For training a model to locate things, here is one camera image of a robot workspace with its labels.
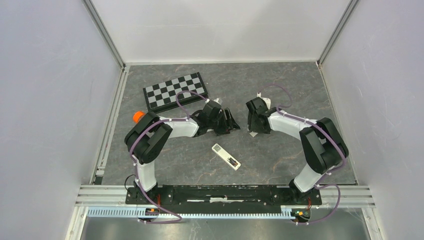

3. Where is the orange plastic cup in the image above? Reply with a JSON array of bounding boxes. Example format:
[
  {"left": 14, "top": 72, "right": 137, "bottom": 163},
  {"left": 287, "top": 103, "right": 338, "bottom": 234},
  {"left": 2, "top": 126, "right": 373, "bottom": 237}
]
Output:
[{"left": 132, "top": 111, "right": 145, "bottom": 124}]

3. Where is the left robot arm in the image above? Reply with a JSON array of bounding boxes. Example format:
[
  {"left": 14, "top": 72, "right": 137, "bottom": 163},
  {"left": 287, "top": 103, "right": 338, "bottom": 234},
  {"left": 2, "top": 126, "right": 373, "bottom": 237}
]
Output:
[{"left": 124, "top": 100, "right": 240, "bottom": 204}]

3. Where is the white toothed cable duct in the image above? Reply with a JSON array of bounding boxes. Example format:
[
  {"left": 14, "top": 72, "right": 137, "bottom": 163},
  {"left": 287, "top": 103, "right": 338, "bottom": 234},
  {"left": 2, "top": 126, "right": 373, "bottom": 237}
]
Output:
[{"left": 86, "top": 205, "right": 316, "bottom": 220}]

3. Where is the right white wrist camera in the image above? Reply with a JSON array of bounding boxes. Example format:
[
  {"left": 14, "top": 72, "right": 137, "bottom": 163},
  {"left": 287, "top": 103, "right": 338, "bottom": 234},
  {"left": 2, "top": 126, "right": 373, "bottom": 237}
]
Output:
[{"left": 256, "top": 92, "right": 271, "bottom": 109}]

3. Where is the black white chessboard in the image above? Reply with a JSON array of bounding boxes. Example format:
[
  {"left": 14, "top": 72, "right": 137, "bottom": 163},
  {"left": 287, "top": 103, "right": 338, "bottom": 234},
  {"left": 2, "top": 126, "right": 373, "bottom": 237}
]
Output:
[{"left": 143, "top": 72, "right": 209, "bottom": 113}]

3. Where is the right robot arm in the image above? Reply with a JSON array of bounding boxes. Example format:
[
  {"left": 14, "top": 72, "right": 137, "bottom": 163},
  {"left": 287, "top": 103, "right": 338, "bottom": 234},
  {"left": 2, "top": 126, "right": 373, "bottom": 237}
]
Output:
[{"left": 246, "top": 96, "right": 349, "bottom": 204}]

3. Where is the silver black AAA battery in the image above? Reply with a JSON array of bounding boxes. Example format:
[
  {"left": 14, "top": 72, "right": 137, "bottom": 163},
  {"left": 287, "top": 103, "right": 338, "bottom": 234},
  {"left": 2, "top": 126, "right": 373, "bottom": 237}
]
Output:
[{"left": 228, "top": 157, "right": 238, "bottom": 167}]

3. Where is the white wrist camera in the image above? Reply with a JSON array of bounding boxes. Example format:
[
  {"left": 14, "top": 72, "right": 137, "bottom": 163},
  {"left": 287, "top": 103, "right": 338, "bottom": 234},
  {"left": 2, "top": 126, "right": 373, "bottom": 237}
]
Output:
[
  {"left": 256, "top": 92, "right": 271, "bottom": 109},
  {"left": 213, "top": 97, "right": 223, "bottom": 105}
]

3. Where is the white battery cover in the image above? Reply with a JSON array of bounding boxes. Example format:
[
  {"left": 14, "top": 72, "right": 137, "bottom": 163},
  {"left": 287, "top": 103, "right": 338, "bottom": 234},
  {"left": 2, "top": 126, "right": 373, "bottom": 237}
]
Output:
[{"left": 249, "top": 131, "right": 258, "bottom": 137}]

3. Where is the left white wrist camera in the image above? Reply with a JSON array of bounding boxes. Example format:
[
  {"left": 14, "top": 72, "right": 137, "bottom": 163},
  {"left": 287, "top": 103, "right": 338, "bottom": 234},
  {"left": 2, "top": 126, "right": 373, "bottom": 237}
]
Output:
[{"left": 213, "top": 97, "right": 223, "bottom": 105}]

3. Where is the slim white remote control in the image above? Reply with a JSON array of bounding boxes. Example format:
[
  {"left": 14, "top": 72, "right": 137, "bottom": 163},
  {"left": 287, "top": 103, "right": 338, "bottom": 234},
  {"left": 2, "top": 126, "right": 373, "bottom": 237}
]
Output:
[{"left": 211, "top": 143, "right": 241, "bottom": 171}]

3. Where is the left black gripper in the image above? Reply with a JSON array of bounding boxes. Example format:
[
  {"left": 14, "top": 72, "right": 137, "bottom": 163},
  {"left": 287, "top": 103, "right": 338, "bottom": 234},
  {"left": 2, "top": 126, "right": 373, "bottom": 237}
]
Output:
[{"left": 207, "top": 108, "right": 240, "bottom": 137}]

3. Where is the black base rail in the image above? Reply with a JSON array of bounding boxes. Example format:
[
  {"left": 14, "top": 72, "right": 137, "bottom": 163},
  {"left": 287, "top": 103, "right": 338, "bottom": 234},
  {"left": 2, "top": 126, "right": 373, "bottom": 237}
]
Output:
[{"left": 125, "top": 185, "right": 323, "bottom": 214}]

